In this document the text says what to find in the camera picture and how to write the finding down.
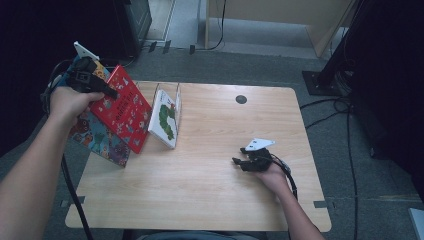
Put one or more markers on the black round table grommet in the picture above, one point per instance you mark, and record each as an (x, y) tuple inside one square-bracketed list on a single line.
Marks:
[(241, 99)]

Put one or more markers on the person's right hand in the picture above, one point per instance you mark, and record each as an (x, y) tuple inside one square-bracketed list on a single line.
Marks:
[(275, 180)]

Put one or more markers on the beige wooden cabinet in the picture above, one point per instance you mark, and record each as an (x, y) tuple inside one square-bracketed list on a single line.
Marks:
[(266, 10)]

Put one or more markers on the light blue monster picture book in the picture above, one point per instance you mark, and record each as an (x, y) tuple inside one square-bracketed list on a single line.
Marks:
[(100, 140)]

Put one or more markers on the person's left hand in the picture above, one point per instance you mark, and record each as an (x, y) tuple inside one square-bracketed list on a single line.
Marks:
[(70, 106)]

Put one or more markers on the red picture book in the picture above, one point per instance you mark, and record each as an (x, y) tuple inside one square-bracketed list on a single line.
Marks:
[(126, 110)]

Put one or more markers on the black curtain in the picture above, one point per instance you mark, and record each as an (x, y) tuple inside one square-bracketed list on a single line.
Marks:
[(20, 33), (393, 66)]

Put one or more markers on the white caterpillar picture book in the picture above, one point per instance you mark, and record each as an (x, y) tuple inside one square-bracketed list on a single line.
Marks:
[(165, 116)]

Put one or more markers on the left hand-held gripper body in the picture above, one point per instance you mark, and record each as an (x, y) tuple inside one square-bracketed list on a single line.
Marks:
[(85, 78)]

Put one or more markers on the clear acrylic book rack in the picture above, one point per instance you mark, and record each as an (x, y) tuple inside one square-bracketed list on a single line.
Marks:
[(146, 90)]

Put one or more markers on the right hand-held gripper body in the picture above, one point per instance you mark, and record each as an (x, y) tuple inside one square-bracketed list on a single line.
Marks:
[(260, 161)]

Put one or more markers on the grey tape strip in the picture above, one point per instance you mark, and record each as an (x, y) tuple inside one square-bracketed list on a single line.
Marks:
[(321, 204), (81, 200)]

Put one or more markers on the dark equipment box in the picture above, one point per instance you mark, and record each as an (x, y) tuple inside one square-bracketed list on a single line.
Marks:
[(133, 26)]

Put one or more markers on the black stand base plate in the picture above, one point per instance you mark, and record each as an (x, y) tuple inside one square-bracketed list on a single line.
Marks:
[(316, 83)]

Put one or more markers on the white panel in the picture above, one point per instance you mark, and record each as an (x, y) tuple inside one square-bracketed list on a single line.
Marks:
[(418, 225)]

